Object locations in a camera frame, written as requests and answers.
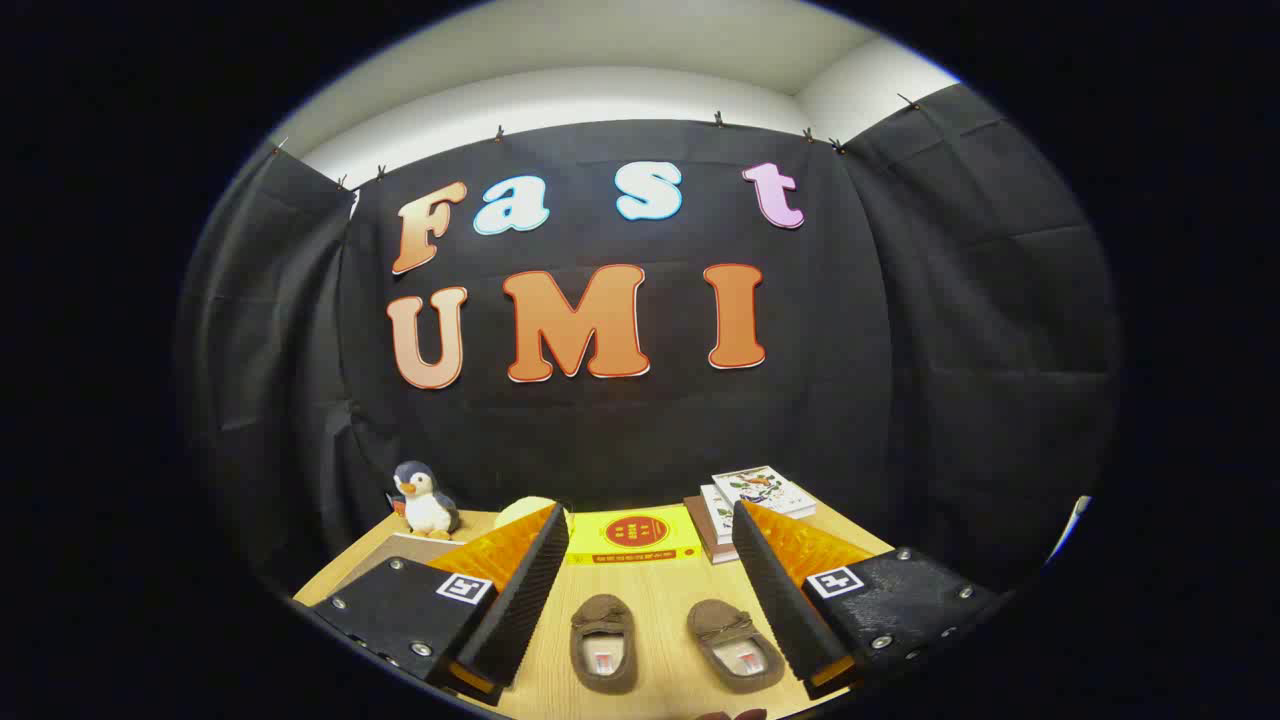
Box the penguin plush toy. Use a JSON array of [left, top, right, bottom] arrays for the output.
[[388, 461, 462, 541]]

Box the white book with bird print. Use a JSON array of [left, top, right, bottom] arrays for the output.
[[711, 465, 818, 520]]

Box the white book with green print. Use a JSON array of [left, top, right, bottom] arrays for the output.
[[700, 484, 741, 546]]

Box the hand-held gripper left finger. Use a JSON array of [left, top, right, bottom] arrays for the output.
[[312, 502, 571, 707]]

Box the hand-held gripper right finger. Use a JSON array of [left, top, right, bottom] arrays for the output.
[[732, 500, 1001, 701]]

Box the brown fuzzy slipper shoe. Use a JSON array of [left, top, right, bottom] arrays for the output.
[[570, 594, 639, 695], [687, 598, 786, 694]]

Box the yellow bun-shaped plush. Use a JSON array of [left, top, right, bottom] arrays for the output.
[[494, 496, 573, 535]]

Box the brown fabric storage box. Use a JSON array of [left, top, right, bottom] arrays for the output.
[[330, 533, 467, 597]]

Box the yellow book with red circle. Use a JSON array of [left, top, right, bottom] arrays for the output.
[[565, 504, 704, 565]]

